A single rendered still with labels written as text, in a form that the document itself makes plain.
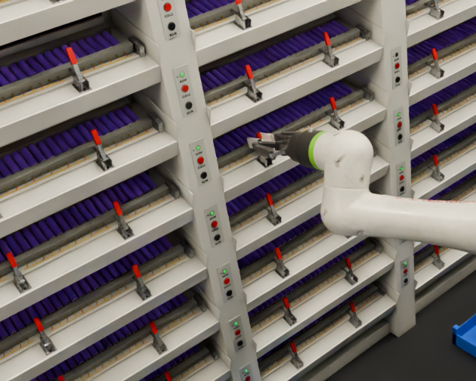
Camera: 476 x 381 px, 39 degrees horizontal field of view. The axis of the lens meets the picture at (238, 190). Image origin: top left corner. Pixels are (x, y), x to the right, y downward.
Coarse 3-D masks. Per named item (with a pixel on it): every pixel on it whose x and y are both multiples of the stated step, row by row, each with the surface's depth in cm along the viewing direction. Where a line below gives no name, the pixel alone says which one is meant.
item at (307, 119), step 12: (348, 96) 198; (360, 96) 200; (324, 108) 194; (348, 108) 197; (300, 120) 190; (312, 120) 192; (324, 120) 192; (276, 132) 186; (228, 156) 178; (240, 156) 181; (228, 168) 177
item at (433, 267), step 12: (420, 252) 253; (432, 252) 253; (444, 252) 254; (456, 252) 255; (420, 264) 250; (432, 264) 250; (444, 264) 248; (456, 264) 255; (420, 276) 246; (432, 276) 246; (420, 288) 245
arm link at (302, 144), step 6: (306, 132) 157; (312, 132) 156; (318, 132) 154; (300, 138) 157; (306, 138) 155; (312, 138) 154; (300, 144) 156; (306, 144) 154; (300, 150) 156; (306, 150) 154; (300, 156) 157; (306, 156) 155; (300, 162) 158; (306, 162) 156; (312, 168) 157
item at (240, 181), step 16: (352, 80) 206; (368, 80) 200; (368, 96) 200; (384, 96) 197; (352, 112) 197; (368, 112) 197; (384, 112) 199; (320, 128) 191; (352, 128) 193; (240, 160) 181; (256, 160) 181; (288, 160) 182; (224, 176) 176; (240, 176) 176; (256, 176) 177; (272, 176) 182; (224, 192) 172; (240, 192) 177
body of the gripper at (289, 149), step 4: (300, 132) 162; (292, 136) 161; (296, 136) 160; (292, 140) 160; (296, 140) 159; (280, 144) 166; (284, 144) 165; (288, 144) 161; (292, 144) 160; (280, 148) 164; (284, 148) 163; (288, 148) 161; (292, 148) 160; (288, 152) 162; (292, 152) 160; (292, 156) 161; (296, 160) 162
